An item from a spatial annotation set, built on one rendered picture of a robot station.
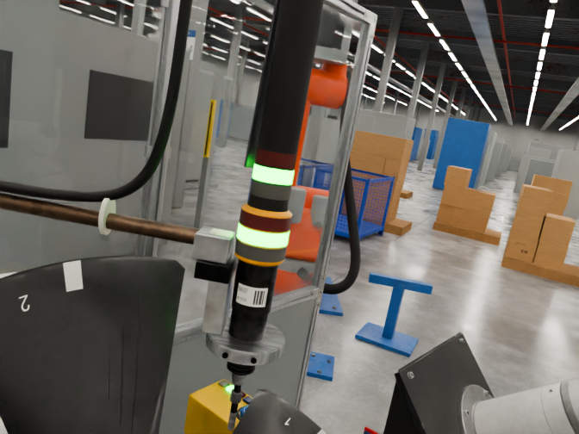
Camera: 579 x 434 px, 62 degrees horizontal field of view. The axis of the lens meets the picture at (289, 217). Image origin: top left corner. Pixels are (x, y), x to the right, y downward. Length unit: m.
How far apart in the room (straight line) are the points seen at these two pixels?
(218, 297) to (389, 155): 8.00
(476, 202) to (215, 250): 9.27
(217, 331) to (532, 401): 0.73
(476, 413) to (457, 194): 8.63
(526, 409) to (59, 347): 0.80
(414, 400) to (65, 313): 0.63
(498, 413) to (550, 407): 0.10
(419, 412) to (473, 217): 8.76
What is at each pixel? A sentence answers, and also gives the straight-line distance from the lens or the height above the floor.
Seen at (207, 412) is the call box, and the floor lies 1.06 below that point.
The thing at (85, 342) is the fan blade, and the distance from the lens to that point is 0.54.
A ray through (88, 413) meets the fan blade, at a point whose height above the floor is 1.34.
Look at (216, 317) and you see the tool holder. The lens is 0.42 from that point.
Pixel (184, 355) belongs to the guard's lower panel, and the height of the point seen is 0.91.
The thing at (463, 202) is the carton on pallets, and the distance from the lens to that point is 9.63.
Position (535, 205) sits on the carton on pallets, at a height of 0.99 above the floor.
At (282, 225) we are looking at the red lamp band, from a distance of 0.39.
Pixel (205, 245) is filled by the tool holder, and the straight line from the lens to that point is 0.40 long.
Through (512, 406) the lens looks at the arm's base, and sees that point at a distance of 1.06.
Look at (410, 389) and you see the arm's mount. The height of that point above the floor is 1.21.
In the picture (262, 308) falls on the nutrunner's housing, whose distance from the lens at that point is 0.42.
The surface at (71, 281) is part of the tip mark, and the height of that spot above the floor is 1.44.
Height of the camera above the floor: 1.65
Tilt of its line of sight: 12 degrees down
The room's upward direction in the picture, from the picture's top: 10 degrees clockwise
